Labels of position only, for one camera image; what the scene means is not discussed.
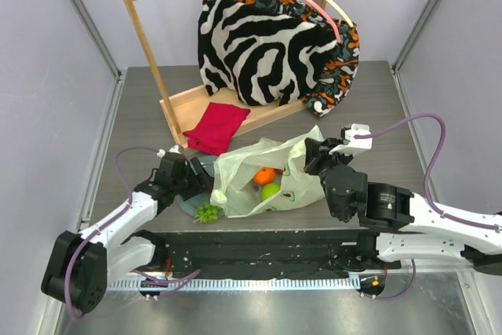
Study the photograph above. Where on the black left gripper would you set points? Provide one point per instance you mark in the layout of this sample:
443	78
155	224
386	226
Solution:
199	181

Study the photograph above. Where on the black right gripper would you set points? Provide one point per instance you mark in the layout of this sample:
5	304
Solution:
316	157

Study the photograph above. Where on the pale green plastic bag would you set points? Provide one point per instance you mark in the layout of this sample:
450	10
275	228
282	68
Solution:
238	196

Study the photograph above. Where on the green grape bunch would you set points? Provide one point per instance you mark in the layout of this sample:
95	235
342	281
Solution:
207	213

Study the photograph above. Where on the orange fruit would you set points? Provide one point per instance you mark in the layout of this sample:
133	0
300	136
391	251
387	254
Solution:
264	176

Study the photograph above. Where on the green apple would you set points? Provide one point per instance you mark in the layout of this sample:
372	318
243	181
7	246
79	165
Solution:
269	190

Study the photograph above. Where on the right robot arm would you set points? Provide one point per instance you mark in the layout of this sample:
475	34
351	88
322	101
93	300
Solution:
399	224

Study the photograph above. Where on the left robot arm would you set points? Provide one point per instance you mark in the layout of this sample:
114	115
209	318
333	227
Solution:
83	264

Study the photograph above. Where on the grey blue plate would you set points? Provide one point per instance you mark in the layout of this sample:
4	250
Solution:
190	206

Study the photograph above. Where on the red folded cloth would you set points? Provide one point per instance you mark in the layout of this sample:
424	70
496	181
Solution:
213	133

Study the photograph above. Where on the wooden clothes rack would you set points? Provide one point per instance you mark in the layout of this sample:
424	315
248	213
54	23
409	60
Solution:
184	110

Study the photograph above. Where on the zebra pattern garment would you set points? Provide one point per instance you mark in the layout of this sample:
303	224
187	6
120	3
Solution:
261	55

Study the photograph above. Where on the camouflage pattern garment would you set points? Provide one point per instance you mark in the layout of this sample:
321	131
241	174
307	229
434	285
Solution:
337	71

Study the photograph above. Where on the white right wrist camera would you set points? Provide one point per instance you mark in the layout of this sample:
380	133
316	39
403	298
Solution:
355	137

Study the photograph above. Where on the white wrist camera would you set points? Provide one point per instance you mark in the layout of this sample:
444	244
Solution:
355	137
176	149

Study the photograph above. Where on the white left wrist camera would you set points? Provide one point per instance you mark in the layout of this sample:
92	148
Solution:
176	149

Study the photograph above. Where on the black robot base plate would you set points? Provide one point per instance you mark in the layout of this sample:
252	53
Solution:
265	255

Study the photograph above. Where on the white slotted cable duct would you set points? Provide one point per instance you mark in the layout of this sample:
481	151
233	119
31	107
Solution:
135	282

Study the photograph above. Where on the aluminium frame rail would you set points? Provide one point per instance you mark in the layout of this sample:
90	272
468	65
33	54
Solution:
85	17

